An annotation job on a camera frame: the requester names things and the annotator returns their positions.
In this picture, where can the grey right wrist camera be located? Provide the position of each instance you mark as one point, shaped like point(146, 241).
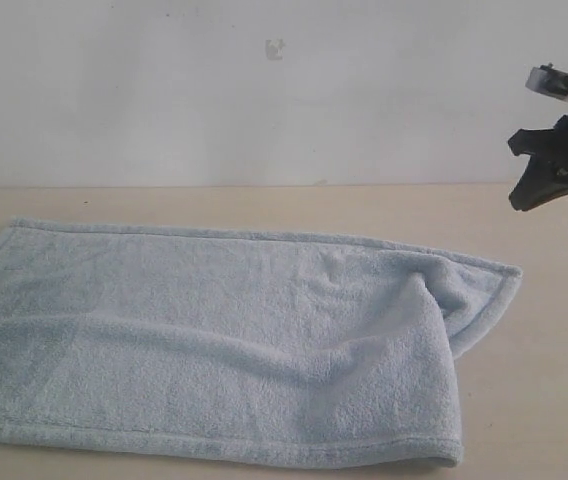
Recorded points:
point(548, 81)

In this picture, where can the light blue fluffy towel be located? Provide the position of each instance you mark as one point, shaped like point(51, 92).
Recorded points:
point(292, 350)

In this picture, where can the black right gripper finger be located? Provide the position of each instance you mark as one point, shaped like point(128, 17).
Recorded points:
point(539, 185)
point(534, 143)

